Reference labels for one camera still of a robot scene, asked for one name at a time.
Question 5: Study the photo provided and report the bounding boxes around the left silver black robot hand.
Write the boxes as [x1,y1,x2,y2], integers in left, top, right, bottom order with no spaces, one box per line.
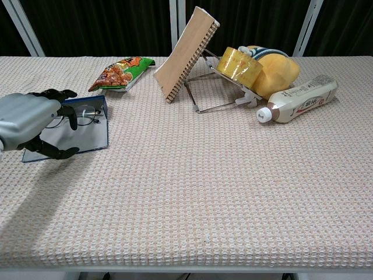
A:
[0,89,80,160]

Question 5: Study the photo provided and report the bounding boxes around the thin wire-frame eyeglasses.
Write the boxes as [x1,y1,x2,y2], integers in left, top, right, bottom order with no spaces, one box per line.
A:
[45,104,103,129]

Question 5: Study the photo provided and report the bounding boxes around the blue glasses case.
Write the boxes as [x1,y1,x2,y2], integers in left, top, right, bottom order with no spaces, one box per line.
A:
[22,94,110,163]

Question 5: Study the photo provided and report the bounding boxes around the black curtain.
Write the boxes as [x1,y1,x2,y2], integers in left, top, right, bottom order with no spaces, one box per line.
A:
[185,0,315,58]
[17,0,173,58]
[304,0,373,58]
[0,10,32,57]

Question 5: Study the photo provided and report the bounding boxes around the green orange snack bag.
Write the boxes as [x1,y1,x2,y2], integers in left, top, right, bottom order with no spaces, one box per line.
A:
[88,56,156,93]

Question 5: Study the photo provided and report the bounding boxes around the brown spiral notebook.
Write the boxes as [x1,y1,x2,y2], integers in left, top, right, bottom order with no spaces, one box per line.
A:
[153,6,220,104]

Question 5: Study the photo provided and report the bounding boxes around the beige waffle tablecloth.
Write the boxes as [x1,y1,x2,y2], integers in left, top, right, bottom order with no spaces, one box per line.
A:
[0,55,373,268]

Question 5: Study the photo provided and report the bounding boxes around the yellow tape roll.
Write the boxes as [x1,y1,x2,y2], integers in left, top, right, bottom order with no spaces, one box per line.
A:
[216,46,264,88]

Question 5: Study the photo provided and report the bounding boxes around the yellow plush toy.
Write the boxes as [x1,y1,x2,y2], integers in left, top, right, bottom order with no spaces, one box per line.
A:
[237,45,301,100]

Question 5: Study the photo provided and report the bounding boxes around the beige drink bottle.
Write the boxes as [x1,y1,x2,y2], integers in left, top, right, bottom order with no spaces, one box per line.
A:
[256,74,339,125]

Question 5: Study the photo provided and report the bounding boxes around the white frame post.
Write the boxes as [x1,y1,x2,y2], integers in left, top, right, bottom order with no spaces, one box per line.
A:
[0,0,46,57]
[177,0,187,44]
[170,0,178,51]
[293,0,325,57]

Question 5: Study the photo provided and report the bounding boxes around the metal wire book stand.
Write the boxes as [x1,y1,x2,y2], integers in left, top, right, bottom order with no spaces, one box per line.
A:
[184,48,265,114]

